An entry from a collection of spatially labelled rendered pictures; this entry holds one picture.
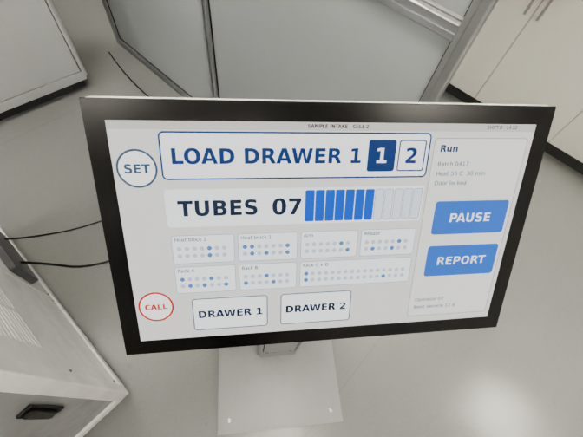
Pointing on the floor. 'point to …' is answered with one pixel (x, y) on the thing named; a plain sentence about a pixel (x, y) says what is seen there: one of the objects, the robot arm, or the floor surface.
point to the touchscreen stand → (277, 387)
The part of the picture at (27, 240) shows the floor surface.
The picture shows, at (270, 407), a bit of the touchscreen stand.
